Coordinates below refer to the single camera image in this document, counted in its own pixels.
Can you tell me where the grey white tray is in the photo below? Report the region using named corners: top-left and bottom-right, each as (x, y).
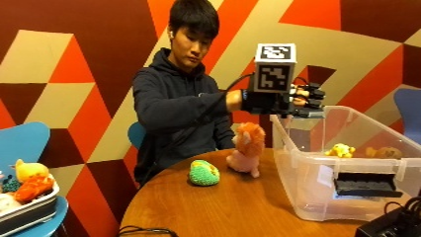
top-left (0, 179), bottom-right (60, 237)

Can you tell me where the orange plush toy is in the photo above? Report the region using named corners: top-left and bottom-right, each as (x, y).
top-left (14, 175), bottom-right (55, 203)

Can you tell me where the blue chair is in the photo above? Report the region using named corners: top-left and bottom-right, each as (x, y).
top-left (0, 120), bottom-right (71, 237)
top-left (392, 87), bottom-right (421, 146)
top-left (127, 120), bottom-right (150, 151)

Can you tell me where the yellow plush toy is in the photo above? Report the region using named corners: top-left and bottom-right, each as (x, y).
top-left (324, 143), bottom-right (358, 159)

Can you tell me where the brown plush toy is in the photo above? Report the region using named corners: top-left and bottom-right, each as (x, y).
top-left (366, 145), bottom-right (404, 160)

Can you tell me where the clear plastic storage bin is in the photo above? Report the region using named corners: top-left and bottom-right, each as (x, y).
top-left (268, 105), bottom-right (421, 222)

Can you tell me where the thin black cable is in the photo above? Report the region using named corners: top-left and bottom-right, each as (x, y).
top-left (116, 225), bottom-right (180, 237)

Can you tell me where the white cube with black markers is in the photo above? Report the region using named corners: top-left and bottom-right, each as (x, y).
top-left (254, 42), bottom-right (298, 94)

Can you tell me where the green yellow plush avocado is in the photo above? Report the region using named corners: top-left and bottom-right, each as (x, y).
top-left (188, 159), bottom-right (222, 188)

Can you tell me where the the person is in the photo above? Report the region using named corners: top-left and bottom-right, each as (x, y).
top-left (132, 0), bottom-right (246, 191)

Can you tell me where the teal plush toy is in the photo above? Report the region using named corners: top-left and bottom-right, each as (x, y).
top-left (0, 174), bottom-right (23, 195)

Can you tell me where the black cables bundle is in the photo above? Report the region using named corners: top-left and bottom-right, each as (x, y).
top-left (383, 188), bottom-right (421, 231)

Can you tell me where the white plush toy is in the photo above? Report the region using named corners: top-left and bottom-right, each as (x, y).
top-left (0, 193), bottom-right (25, 214)

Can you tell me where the black device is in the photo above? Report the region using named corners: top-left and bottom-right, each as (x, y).
top-left (355, 206), bottom-right (421, 237)

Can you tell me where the yellow plush duck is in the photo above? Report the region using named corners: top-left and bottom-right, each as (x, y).
top-left (11, 158), bottom-right (51, 184)

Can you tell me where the black box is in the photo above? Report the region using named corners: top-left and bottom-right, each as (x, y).
top-left (334, 172), bottom-right (404, 198)

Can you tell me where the pink plush lion orange mane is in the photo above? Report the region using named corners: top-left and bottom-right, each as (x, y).
top-left (226, 121), bottom-right (267, 179)

